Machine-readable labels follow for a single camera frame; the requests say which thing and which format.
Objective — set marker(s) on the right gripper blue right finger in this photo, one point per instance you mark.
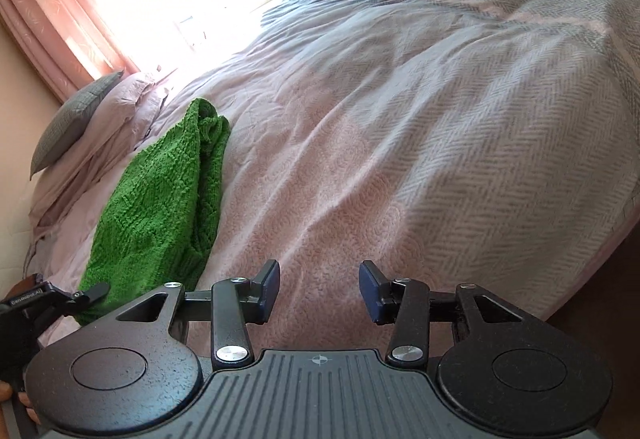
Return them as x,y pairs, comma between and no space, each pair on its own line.
403,304

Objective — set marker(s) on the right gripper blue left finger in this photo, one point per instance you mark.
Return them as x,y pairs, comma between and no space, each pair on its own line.
235,303

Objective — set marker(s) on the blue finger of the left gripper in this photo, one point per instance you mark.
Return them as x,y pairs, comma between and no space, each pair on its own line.
92,295

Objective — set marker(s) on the green knitted vest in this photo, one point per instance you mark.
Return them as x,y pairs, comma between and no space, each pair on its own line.
161,221

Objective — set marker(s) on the brown garment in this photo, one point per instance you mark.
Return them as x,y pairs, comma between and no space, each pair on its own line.
23,286

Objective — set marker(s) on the pink pillow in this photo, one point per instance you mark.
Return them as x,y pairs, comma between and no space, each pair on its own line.
95,143

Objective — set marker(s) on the grey checked pillow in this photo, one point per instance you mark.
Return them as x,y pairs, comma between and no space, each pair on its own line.
70,122

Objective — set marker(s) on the pink grey bed quilt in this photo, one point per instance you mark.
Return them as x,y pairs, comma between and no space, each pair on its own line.
493,142

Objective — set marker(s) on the pink curtain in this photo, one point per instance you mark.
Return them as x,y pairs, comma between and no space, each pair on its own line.
65,18

